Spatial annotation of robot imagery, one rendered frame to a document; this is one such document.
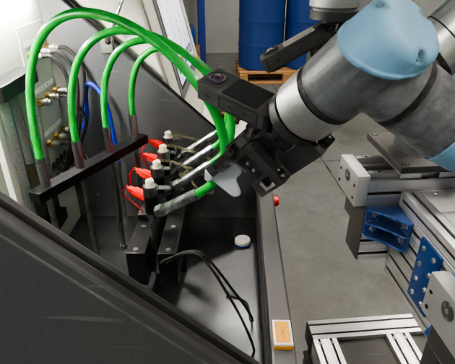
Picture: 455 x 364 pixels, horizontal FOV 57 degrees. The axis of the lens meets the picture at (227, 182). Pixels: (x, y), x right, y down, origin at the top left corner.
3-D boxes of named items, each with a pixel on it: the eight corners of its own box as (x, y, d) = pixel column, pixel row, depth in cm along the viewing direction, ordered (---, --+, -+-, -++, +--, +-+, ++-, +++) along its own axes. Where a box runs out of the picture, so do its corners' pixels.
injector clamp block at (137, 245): (180, 310, 89) (176, 253, 82) (133, 309, 89) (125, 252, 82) (195, 219, 119) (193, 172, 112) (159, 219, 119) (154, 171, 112)
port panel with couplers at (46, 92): (61, 167, 99) (31, 27, 84) (46, 167, 99) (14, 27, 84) (79, 144, 110) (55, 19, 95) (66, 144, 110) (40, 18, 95)
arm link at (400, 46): (449, 84, 34) (370, 24, 32) (354, 143, 43) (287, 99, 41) (451, 25, 38) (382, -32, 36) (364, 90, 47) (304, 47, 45)
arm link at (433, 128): (470, 94, 49) (400, 40, 46) (531, 130, 39) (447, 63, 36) (420, 146, 52) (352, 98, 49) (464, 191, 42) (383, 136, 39)
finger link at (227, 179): (217, 213, 63) (251, 188, 56) (189, 183, 62) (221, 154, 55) (227, 201, 65) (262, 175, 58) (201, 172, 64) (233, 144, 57)
